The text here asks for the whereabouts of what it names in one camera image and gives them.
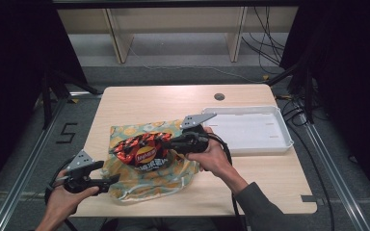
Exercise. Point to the person's left hand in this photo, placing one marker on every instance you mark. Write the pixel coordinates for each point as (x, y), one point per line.
(62, 203)

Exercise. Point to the black metal stand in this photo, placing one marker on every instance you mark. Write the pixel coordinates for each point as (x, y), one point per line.
(303, 86)
(56, 86)

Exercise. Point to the aluminium floor rail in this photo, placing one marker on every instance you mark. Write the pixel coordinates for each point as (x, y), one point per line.
(330, 173)
(22, 173)

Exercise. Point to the red and black chip bag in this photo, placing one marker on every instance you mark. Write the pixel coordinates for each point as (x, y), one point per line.
(141, 152)

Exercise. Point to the black curtain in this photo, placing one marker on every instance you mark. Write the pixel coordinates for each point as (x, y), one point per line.
(350, 80)
(16, 80)

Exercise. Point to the orange-print shopping bag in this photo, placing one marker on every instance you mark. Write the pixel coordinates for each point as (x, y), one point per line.
(147, 184)

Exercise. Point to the person's legs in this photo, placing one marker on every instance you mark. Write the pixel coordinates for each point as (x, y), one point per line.
(167, 225)

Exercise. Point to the white plastic tray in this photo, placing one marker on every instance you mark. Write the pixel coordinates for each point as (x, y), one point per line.
(250, 131)

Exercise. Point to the person's right hand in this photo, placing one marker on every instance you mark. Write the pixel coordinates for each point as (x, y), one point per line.
(213, 159)

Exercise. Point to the beige wooden shelf unit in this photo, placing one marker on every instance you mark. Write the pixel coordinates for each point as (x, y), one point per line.
(173, 22)

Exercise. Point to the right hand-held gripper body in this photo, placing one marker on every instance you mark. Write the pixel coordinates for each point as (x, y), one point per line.
(192, 142)

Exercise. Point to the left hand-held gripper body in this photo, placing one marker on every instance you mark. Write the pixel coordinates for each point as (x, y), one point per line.
(78, 174)

